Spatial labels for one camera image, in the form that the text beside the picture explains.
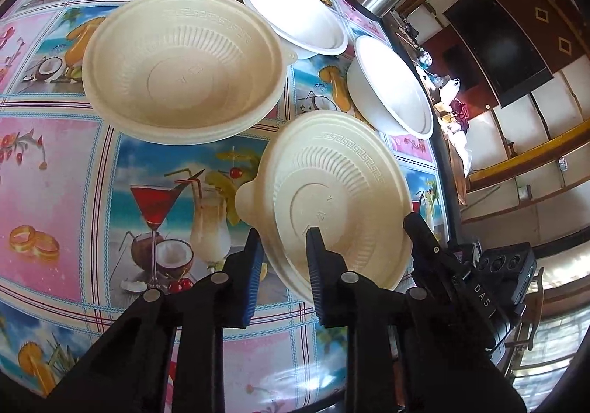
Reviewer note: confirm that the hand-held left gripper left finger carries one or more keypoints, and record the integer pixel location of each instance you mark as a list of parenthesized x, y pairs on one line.
[(249, 284)]

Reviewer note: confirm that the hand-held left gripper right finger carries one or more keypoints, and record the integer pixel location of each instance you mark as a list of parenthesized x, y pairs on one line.
[(318, 279)]

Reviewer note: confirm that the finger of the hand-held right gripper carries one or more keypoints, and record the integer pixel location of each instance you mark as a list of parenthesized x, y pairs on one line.
[(424, 242)]

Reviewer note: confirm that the cream bowl lid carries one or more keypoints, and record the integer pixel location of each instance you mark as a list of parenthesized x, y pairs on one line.
[(332, 164)]

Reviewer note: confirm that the white paper bowl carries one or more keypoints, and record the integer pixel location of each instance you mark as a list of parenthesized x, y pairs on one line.
[(392, 85), (295, 16)]

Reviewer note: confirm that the large beige ribbed bowl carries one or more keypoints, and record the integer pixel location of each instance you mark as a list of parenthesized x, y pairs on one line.
[(184, 72)]

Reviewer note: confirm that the wooden stool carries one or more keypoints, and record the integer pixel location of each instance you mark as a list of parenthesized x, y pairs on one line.
[(537, 302)]

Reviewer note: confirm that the dark red cloth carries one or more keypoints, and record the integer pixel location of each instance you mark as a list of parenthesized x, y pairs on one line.
[(458, 109)]

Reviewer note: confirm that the white plastic bag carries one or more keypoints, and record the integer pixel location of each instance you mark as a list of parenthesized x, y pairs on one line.
[(449, 90)]

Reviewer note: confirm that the blue white plush toy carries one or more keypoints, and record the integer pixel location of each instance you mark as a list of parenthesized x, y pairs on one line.
[(425, 57)]

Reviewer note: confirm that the black flat television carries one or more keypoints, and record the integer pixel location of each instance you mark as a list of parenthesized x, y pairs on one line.
[(498, 44)]

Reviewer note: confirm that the printed fruit cocktail tablecloth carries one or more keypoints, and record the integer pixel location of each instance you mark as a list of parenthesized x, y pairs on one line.
[(46, 173)]

